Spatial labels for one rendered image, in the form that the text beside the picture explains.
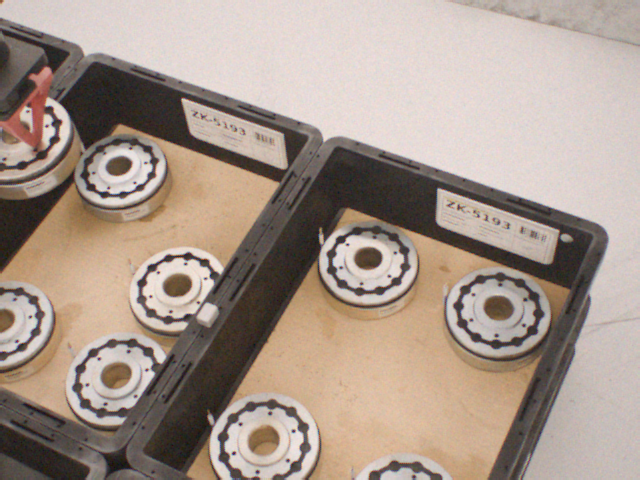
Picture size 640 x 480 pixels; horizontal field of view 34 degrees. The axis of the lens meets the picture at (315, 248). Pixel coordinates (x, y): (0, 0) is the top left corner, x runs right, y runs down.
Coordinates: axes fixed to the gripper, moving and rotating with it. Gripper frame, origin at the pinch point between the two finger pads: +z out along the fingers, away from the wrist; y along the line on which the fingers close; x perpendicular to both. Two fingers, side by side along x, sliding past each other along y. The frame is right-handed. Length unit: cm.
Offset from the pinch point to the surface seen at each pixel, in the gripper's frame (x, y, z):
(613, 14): 145, 23, 107
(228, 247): 7.2, 15.1, 20.5
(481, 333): 7.2, 44.1, 17.9
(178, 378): -12.0, 23.1, 10.3
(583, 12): 143, 16, 107
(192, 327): -7.0, 21.5, 10.3
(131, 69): 18.2, -1.9, 10.6
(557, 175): 41, 41, 35
